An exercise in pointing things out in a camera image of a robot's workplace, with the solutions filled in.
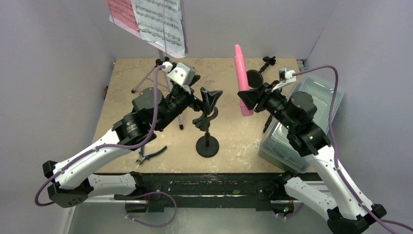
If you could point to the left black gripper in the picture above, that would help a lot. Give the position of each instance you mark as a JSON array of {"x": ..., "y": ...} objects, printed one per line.
[{"x": 209, "y": 98}]

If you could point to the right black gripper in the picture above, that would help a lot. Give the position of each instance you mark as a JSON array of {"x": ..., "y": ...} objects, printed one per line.
[{"x": 260, "y": 98}]

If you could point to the pink toy microphone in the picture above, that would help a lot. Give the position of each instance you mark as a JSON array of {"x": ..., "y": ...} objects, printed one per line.
[{"x": 241, "y": 78}]

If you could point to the lilac music stand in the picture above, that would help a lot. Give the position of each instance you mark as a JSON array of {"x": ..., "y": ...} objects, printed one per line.
[{"x": 162, "y": 55}]

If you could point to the black microphone stand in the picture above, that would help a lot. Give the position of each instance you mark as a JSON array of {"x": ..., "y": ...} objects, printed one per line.
[
  {"x": 254, "y": 77},
  {"x": 206, "y": 146}
]

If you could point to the white sheet music page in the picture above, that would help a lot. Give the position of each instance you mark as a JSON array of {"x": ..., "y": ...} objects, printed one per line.
[{"x": 160, "y": 22}]

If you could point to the pink sheet music page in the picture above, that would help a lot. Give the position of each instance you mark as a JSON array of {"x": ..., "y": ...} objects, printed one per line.
[{"x": 122, "y": 10}]

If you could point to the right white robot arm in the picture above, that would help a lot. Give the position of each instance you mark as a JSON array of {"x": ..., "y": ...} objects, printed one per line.
[{"x": 347, "y": 210}]

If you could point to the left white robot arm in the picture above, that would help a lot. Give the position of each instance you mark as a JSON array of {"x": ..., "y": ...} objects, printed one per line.
[{"x": 74, "y": 180}]

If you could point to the black marker pen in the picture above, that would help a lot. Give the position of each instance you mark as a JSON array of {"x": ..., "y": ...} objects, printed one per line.
[{"x": 267, "y": 123}]

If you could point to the clear plastic storage box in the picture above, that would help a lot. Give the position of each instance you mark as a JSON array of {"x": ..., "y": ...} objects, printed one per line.
[{"x": 274, "y": 146}]

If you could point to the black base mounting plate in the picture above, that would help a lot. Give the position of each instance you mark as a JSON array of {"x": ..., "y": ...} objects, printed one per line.
[{"x": 208, "y": 190}]

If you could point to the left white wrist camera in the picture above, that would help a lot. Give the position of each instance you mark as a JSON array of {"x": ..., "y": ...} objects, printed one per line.
[{"x": 180, "y": 73}]

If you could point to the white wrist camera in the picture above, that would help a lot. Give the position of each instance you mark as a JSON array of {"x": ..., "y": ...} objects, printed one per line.
[
  {"x": 286, "y": 77},
  {"x": 180, "y": 73}
]

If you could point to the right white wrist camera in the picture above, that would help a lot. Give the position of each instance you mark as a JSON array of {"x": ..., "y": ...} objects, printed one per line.
[{"x": 286, "y": 77}]

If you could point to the blue handled pliers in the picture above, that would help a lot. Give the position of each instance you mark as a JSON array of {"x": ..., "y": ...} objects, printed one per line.
[{"x": 143, "y": 157}]

